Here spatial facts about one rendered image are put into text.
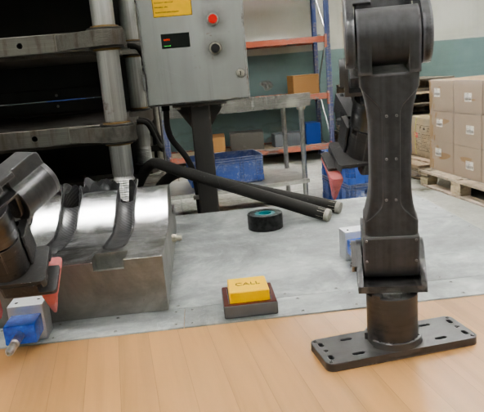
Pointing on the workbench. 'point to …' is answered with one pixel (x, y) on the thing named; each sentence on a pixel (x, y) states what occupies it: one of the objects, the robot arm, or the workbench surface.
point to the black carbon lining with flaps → (71, 208)
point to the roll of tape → (265, 220)
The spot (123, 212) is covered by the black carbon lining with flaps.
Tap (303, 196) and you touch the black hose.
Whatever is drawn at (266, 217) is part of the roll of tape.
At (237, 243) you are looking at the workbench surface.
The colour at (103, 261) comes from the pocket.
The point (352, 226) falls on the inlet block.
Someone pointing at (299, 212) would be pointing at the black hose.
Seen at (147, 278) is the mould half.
